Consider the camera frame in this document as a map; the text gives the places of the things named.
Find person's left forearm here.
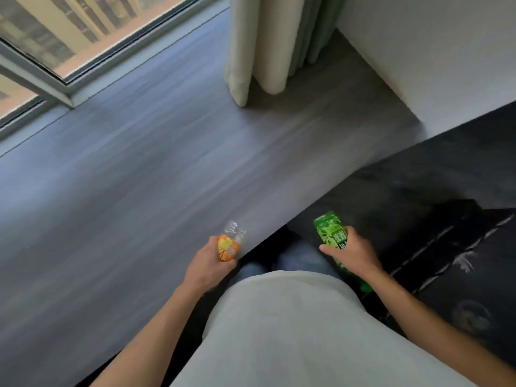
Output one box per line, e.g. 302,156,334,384
89,281,211,387

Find person's white shirt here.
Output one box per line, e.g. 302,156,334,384
171,270,479,387

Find person's right forearm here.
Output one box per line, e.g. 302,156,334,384
359,265,516,387

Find green plastic bottle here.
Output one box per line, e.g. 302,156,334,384
313,210,373,294

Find dark patterned rug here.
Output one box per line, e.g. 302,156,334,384
77,101,516,387

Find person's blue jeans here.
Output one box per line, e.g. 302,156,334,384
228,241,343,287

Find person's left hand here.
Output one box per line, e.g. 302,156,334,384
183,236,238,295

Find clear bottle with orange label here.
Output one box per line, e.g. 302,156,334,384
217,220,247,263

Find green curtain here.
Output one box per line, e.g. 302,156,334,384
288,0,348,78

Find cream curtain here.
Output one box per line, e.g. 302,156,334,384
224,0,324,108

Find person's right hand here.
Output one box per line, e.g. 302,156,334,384
319,226,384,279

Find window with grey frame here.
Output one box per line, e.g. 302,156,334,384
0,0,226,135

